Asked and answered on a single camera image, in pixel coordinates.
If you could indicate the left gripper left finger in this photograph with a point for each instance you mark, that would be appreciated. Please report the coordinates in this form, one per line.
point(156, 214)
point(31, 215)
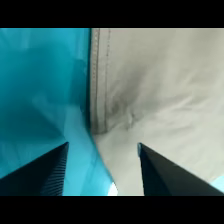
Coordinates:
point(43, 175)

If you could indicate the beige shirt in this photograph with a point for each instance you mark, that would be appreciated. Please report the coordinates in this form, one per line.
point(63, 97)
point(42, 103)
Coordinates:
point(160, 86)

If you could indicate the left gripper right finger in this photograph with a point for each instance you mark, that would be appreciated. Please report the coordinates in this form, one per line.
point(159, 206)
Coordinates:
point(165, 176)

